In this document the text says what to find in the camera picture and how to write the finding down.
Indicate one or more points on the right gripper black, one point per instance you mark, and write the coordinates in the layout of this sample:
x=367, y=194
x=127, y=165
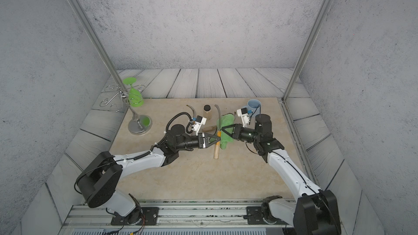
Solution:
x=237, y=132

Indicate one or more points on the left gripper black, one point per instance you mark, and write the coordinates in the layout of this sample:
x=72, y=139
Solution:
x=200, y=136

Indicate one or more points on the green microfiber rag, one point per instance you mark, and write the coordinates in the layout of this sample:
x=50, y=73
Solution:
x=226, y=120

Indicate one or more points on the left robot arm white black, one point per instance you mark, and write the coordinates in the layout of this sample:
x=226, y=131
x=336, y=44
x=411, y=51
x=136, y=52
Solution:
x=98, y=182

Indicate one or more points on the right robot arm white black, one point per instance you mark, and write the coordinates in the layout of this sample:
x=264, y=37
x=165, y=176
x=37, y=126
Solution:
x=315, y=211

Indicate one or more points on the small jar black lid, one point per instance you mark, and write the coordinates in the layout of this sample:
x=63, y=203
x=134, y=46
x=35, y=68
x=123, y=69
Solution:
x=207, y=111

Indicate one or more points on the light blue ceramic mug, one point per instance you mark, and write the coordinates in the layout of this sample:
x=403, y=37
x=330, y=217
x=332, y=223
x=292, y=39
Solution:
x=254, y=107

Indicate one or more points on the green plastic wine glass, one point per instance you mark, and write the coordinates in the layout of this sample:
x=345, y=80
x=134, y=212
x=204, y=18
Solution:
x=134, y=92

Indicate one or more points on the silver metal glass rack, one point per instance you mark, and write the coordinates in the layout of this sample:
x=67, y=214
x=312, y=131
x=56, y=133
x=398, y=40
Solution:
x=118, y=99

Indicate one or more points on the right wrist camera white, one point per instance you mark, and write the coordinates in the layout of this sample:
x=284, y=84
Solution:
x=245, y=115

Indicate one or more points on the aluminium rail frame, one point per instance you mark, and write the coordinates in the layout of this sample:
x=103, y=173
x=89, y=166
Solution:
x=216, y=217

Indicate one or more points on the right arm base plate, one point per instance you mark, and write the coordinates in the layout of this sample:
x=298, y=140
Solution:
x=255, y=215

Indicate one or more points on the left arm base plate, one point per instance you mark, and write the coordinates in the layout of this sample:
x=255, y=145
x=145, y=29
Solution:
x=148, y=215

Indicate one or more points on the right aluminium corner post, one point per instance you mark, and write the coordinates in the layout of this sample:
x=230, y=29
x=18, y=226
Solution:
x=320, y=18

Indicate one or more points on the aluminium corner post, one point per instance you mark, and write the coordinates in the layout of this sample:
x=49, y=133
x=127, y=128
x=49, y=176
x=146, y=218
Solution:
x=320, y=18
x=91, y=33

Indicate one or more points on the left aluminium corner post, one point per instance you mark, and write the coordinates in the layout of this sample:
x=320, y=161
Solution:
x=91, y=33

